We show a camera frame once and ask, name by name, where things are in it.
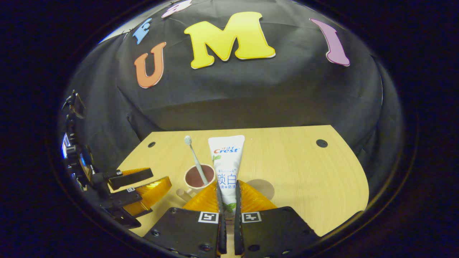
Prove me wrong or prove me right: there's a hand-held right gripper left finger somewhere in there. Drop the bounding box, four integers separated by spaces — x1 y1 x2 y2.
143 180 228 258

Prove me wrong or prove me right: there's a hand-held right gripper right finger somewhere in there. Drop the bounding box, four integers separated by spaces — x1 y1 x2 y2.
234 179 320 258

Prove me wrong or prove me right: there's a white toothpaste tube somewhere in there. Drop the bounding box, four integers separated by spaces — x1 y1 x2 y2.
208 135 246 235

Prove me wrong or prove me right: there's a beige cup with handle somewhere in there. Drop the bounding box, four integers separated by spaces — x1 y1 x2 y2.
176 163 217 203

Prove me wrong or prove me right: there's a pale green toothbrush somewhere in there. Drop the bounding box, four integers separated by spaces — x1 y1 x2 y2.
184 135 209 186

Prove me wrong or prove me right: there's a round brown coaster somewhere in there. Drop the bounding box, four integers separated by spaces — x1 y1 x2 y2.
247 178 276 202

